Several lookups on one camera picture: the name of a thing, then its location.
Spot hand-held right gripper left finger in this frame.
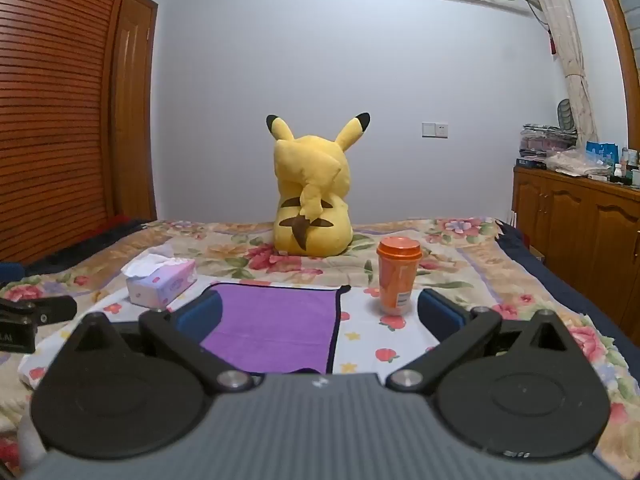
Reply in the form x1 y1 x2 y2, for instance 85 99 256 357
61 290 256 395

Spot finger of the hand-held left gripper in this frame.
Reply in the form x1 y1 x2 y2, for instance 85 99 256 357
0 295 79 326

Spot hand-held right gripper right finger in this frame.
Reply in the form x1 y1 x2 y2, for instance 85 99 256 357
384 288 585 397

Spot purple towel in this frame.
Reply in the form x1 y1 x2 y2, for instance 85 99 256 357
197 282 352 376

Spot pink tissue box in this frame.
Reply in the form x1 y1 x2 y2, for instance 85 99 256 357
121 254 197 308

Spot orange lidded cup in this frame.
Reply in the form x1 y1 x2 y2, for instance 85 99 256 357
376 237 422 317

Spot floral blanket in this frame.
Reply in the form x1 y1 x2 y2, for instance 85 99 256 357
0 216 640 480

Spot dark cloth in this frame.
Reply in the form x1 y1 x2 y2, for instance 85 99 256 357
0 214 151 286

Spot white fruit print cloth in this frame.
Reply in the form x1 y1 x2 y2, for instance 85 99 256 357
19 275 442 391

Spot dark blue bed sheet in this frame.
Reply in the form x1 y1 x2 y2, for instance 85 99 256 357
495 220 640 361

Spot wooden cabinet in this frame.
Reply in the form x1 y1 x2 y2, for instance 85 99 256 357
511 165 640 333

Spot yellow plush toy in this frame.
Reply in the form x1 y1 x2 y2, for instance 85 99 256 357
266 112 371 257

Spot wooden louvered wardrobe door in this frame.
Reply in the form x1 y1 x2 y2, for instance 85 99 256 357
0 0 137 267

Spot clear plastic bag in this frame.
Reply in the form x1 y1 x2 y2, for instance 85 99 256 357
545 147 608 177

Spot stack of folded cloths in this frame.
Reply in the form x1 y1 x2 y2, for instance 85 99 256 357
519 124 581 161

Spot blue box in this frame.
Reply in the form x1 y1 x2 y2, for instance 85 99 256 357
586 141 619 167

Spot dark hand fan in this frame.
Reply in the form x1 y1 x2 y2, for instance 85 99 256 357
556 98 576 131

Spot small bottles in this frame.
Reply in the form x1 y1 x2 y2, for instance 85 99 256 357
610 147 640 184

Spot cream patterned curtain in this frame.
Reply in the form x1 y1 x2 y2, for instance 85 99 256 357
520 0 601 148

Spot wooden frame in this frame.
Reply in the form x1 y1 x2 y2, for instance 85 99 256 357
587 0 640 161

